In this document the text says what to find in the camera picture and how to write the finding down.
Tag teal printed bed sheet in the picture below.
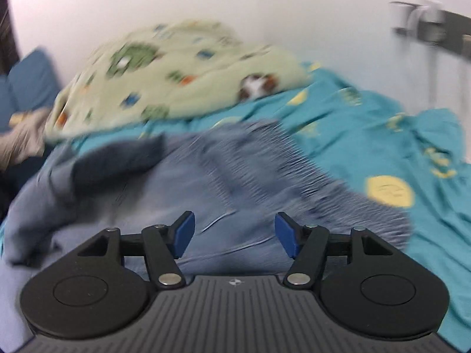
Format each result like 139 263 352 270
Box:
70 61 471 353

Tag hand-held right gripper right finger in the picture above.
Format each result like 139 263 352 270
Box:
274 211 396 289

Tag white wall mount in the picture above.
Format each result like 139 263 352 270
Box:
389 0 447 42

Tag green printed blanket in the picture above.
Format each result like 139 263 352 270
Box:
44 20 311 144

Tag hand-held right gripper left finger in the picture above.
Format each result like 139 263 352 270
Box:
77 211 195 289

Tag blue pillow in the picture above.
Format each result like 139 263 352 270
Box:
0 75 16 133
7 48 60 115

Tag grey wall rail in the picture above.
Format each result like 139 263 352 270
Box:
416 9 471 62

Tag beige cloth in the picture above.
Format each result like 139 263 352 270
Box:
0 108 52 173

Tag blue denim jeans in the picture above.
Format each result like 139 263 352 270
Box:
0 119 413 350

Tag dark window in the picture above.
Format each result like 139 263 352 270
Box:
0 0 20 75

